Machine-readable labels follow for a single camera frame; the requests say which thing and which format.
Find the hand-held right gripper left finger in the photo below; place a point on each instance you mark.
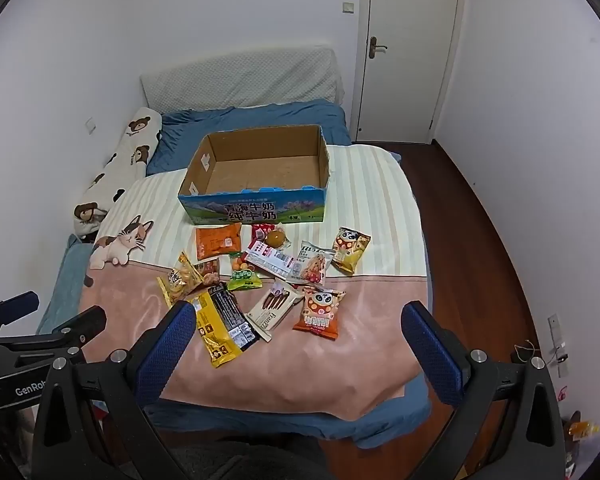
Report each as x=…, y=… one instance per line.
x=167, y=355

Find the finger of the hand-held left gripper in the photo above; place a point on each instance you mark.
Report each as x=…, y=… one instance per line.
x=80, y=325
x=20, y=301

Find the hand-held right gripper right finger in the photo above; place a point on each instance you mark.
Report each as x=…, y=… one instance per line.
x=432, y=355

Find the yellow black snack packet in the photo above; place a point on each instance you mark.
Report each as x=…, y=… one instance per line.
x=225, y=327

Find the yellow chips packet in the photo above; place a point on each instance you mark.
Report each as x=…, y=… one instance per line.
x=180, y=280

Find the white chocolate sticks box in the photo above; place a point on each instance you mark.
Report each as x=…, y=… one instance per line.
x=275, y=307

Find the plain orange snack packet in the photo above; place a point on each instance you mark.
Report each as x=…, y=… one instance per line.
x=217, y=242

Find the yellow panda snack packet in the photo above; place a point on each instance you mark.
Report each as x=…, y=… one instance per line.
x=351, y=250

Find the long white red packet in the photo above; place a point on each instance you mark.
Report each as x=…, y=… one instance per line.
x=272, y=260

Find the cardboard box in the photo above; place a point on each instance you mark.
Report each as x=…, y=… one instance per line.
x=260, y=165

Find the teal cloth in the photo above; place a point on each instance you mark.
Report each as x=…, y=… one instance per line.
x=65, y=280

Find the blue bedsheet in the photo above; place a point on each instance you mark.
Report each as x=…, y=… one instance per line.
x=380, y=422

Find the small brown red packet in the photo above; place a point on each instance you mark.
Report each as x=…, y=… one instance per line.
x=207, y=267

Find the green snack packet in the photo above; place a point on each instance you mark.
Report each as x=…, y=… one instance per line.
x=244, y=278

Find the small orange balls packet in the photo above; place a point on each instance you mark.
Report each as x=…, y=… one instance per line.
x=238, y=261

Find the orange panda snack packet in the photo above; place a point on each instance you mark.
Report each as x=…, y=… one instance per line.
x=319, y=312

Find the white power strip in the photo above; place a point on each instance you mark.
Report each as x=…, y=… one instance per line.
x=556, y=332

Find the white green nut packet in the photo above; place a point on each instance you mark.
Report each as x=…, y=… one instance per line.
x=312, y=266

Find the braised egg packet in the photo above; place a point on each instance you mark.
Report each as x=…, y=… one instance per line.
x=276, y=238

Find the orange toy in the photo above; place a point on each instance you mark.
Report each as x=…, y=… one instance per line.
x=580, y=430

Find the cat print striped blanket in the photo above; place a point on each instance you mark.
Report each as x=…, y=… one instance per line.
x=370, y=195

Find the bear print long pillow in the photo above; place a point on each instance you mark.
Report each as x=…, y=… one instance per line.
x=130, y=155

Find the blue duvet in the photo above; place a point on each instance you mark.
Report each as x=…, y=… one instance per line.
x=280, y=115

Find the grey headboard cushion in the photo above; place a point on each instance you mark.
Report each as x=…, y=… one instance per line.
x=240, y=77

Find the white door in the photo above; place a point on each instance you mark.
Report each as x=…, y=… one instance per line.
x=410, y=60

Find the white wall socket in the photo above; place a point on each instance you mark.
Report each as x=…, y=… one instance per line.
x=90, y=125

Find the white light switch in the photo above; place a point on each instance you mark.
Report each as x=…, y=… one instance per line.
x=348, y=7

